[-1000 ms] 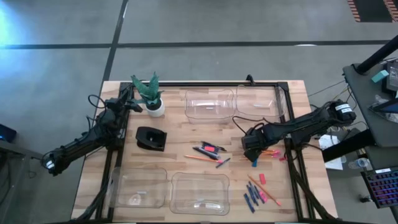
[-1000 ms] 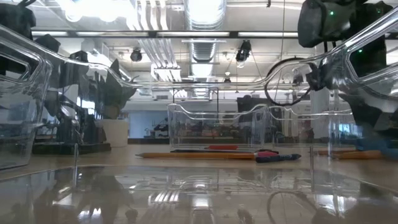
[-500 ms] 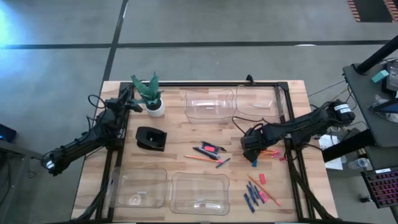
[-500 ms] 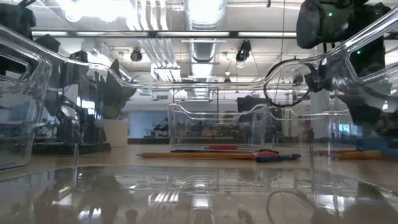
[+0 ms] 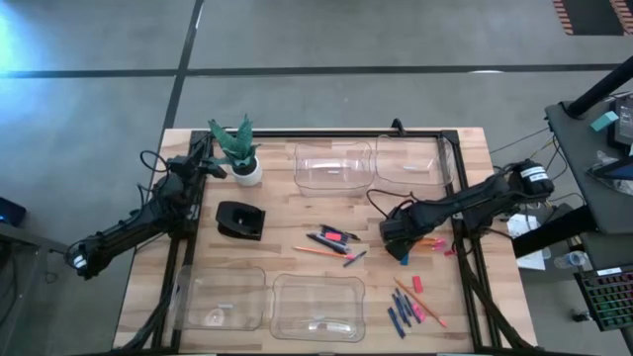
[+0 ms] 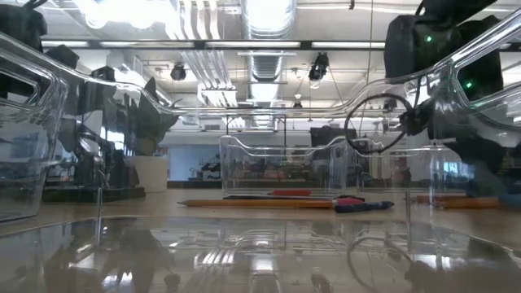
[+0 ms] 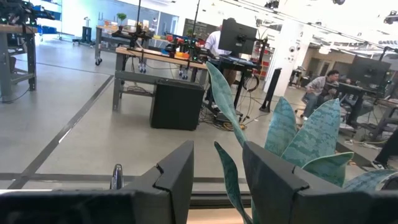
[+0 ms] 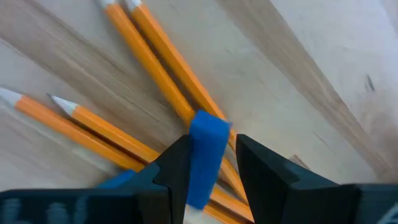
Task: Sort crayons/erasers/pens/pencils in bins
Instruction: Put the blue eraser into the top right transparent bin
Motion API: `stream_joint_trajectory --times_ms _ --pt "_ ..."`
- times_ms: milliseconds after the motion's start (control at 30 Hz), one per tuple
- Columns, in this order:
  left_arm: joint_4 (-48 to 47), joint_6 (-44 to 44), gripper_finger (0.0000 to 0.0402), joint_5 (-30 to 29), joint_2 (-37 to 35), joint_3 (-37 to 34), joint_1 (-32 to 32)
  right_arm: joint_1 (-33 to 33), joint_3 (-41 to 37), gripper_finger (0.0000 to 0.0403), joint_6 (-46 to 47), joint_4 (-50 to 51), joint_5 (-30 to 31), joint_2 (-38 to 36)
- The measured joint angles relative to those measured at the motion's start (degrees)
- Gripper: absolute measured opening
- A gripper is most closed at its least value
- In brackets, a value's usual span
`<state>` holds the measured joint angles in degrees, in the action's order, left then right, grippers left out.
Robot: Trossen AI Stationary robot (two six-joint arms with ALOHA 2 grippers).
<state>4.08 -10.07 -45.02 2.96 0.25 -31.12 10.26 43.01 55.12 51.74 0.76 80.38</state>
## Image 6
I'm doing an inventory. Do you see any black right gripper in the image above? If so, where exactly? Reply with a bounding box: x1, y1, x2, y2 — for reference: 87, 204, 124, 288
402, 99, 512, 196

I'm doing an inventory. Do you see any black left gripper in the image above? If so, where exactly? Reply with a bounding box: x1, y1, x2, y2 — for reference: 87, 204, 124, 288
44, 43, 118, 116

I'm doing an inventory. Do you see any orange pencil with pink eraser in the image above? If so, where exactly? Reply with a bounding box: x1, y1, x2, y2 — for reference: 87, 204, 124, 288
177, 196, 366, 209
437, 198, 501, 210

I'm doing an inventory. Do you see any dark blue crayon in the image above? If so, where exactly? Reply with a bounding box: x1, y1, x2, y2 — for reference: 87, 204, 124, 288
334, 200, 396, 214

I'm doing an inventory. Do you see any pink eraser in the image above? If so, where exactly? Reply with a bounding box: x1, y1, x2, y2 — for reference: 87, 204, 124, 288
267, 189, 313, 198

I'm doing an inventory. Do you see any green potted plant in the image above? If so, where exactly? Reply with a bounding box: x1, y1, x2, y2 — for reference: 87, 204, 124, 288
121, 76, 182, 158

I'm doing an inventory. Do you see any clear plastic bin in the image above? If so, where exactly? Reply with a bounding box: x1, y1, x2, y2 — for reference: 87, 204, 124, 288
348, 137, 476, 195
218, 133, 352, 197
0, 7, 521, 293

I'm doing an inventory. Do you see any white plant pot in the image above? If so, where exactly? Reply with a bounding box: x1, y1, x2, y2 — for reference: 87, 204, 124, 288
124, 155, 170, 194

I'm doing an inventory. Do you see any dark monitor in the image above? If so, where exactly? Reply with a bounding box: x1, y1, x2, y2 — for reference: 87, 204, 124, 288
309, 125, 357, 150

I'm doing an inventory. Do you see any black ceiling camera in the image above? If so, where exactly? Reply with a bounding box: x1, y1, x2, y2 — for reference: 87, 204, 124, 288
169, 63, 187, 81
308, 51, 330, 82

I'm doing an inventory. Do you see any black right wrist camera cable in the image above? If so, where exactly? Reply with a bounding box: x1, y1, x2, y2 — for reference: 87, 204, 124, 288
344, 92, 413, 155

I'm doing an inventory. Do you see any silver ceiling air duct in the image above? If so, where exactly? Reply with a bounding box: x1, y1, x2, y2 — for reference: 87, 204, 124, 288
239, 0, 298, 103

